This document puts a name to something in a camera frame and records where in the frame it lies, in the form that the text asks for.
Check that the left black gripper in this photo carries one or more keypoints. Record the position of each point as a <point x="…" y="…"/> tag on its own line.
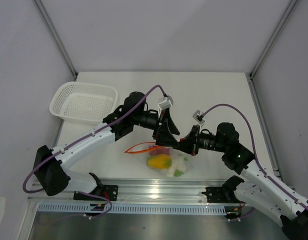
<point x="163" y="133"/>

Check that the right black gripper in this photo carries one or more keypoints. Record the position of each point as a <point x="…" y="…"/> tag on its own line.
<point x="188" y="144"/>

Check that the clear red zip bag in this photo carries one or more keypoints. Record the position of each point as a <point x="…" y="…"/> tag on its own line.
<point x="140" y="152"/>

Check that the yellow green toy mango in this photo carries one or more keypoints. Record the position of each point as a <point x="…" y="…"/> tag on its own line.
<point x="161" y="161"/>

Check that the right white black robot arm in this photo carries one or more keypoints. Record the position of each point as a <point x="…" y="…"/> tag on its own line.
<point x="253" y="184"/>

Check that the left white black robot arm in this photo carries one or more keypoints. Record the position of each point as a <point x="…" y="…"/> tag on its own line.
<point x="52" y="166"/>

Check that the white perforated plastic basket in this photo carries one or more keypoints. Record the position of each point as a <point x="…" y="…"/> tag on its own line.
<point x="85" y="103"/>

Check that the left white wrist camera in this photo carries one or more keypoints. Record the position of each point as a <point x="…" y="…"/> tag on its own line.
<point x="164" y="103"/>

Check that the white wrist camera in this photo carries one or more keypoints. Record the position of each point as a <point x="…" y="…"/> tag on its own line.
<point x="164" y="103"/>
<point x="198" y="117"/>

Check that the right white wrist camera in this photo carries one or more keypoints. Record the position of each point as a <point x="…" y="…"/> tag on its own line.
<point x="198" y="117"/>

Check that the aluminium mounting rail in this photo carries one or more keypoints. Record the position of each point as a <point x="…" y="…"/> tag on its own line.
<point x="138" y="191"/>

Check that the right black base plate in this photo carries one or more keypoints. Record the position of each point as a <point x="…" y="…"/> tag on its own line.
<point x="220" y="195"/>

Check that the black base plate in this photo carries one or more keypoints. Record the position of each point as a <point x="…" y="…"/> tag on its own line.
<point x="109" y="192"/>
<point x="220" y="195"/>

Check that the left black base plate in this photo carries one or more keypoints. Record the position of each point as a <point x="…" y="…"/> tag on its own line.
<point x="109" y="192"/>

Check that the white slotted cable duct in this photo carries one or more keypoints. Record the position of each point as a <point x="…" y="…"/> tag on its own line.
<point x="125" y="208"/>

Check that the left aluminium frame post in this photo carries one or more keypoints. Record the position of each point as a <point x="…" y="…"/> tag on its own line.
<point x="50" y="27"/>

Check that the aluminium frame post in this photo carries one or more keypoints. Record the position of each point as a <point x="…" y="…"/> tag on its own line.
<point x="278" y="30"/>
<point x="50" y="27"/>

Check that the right aluminium frame post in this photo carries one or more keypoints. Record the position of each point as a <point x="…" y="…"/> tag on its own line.
<point x="278" y="30"/>

